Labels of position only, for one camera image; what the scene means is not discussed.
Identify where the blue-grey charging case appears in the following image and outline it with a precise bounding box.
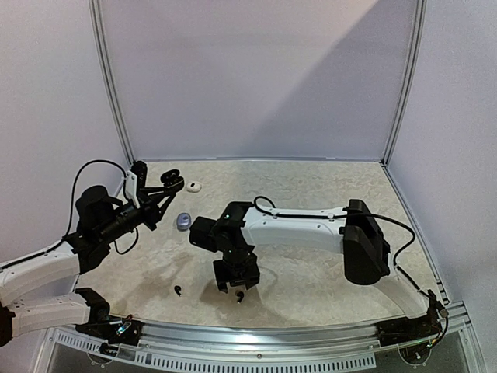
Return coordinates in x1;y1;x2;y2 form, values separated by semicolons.
176;212;192;232

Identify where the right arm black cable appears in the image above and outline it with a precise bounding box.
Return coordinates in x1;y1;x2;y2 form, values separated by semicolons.
254;196;447;312

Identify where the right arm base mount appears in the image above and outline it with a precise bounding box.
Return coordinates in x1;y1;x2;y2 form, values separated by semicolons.
375;308;449;347

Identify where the black charging case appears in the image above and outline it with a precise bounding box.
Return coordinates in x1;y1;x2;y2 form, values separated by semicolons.
160;169;185;193

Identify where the aluminium front rail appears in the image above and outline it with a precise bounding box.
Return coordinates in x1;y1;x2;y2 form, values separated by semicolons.
35;302;484;372

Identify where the right aluminium frame post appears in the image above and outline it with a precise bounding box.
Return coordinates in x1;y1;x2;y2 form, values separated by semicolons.
381;0;427;168

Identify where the aluminium frame post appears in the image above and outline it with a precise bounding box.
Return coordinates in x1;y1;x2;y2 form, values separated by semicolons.
89;0;135;165
381;0;427;168

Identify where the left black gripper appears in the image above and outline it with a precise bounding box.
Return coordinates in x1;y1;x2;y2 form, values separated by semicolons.
98;186;175;244

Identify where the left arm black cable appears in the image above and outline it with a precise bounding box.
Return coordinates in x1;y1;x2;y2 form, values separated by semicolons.
0;159;141;269

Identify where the left aluminium frame post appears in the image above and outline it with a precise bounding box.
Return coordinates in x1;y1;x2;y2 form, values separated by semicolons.
89;0;135;165

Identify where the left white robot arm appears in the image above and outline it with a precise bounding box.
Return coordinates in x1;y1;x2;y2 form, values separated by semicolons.
1;161;185;346

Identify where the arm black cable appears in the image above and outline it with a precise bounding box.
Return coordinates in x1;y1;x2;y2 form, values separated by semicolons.
0;159;141;269
254;196;447;312

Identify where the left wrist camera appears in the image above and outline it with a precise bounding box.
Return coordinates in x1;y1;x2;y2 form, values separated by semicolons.
123;170;141;208

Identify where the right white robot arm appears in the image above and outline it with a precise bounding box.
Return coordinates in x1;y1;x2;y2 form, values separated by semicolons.
189;197;448;339

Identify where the white earbud charging case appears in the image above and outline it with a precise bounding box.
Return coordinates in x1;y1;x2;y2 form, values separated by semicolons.
186;182;202;193

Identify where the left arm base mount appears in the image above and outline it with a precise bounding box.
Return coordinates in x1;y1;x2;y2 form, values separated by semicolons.
75;288;144;347

